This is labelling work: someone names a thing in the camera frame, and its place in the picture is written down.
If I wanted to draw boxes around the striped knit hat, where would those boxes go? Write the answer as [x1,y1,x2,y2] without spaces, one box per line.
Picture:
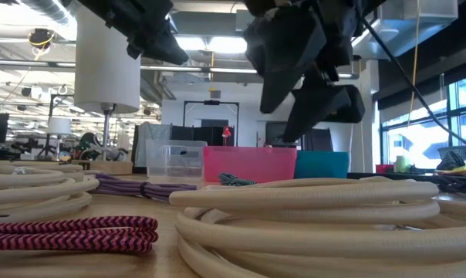
[435,150,466,171]

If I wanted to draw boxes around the black partition panel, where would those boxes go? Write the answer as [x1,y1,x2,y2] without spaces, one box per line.
[170,124,236,147]
[302,127,334,152]

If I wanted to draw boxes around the pink black braided cable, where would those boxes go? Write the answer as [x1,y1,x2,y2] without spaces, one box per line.
[0,215,160,255]

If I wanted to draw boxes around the cream cable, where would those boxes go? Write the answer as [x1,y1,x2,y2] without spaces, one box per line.
[0,160,101,224]
[169,176,466,278]

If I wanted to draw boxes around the pink plastic bin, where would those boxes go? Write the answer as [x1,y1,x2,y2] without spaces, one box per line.
[202,145,298,185]

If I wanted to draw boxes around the ceiling light panel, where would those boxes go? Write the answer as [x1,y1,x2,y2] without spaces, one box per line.
[174,33,248,55]

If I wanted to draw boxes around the blue green braided cable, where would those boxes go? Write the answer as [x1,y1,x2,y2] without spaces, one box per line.
[217,171,258,187]

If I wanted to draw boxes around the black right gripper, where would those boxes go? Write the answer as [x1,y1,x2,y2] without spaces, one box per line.
[242,0,387,143]

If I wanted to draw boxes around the yellow cord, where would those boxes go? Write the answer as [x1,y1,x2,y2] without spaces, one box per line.
[407,0,422,131]

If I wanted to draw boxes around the small red desk lamp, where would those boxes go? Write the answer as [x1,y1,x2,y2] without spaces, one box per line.
[221,125,233,147]

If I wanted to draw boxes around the yellow green cup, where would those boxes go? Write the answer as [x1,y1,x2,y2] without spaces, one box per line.
[393,154,411,174]

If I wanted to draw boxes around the small white shade lamp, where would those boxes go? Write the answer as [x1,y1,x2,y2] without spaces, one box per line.
[46,117,73,160]

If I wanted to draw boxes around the black metal frame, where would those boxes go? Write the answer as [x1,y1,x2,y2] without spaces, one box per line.
[182,100,241,147]

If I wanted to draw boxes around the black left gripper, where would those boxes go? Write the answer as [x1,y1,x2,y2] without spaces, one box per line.
[76,0,190,66]

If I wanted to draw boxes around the teal plastic bin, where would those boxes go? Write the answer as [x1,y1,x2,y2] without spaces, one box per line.
[293,151,351,180]

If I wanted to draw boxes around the dark office desk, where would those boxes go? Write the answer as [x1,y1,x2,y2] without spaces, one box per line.
[346,171,466,185]

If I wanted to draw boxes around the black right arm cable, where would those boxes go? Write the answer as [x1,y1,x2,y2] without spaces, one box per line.
[360,15,466,154]

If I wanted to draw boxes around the grey ceiling duct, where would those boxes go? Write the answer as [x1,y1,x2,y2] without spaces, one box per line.
[351,0,460,59]

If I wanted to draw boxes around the yellow folded item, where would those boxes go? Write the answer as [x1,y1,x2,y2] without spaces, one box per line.
[434,165,466,175]

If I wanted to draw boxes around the grey fabric panel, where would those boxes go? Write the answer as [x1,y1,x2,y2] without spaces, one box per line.
[133,121,173,168]

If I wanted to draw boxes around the clear plastic bin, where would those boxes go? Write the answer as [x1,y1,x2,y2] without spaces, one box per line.
[145,139,208,179]

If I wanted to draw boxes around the purple striped cable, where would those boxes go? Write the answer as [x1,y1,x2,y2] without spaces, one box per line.
[89,172,198,203]

